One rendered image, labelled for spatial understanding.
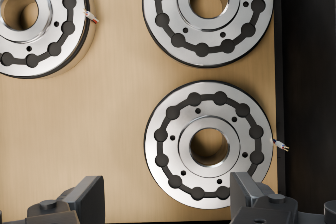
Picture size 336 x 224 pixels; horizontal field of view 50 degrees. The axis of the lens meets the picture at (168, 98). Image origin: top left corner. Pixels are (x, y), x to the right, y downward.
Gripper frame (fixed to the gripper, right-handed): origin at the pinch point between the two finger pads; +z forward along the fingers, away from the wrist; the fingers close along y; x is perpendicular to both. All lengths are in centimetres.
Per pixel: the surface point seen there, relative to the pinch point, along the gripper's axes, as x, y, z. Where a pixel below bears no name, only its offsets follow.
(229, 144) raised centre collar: 0.0, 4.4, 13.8
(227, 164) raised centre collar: -1.5, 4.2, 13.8
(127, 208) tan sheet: -6.0, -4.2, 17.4
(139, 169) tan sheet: -2.6, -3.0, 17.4
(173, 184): -3.2, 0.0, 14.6
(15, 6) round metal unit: 11.6, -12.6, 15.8
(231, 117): 2.0, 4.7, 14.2
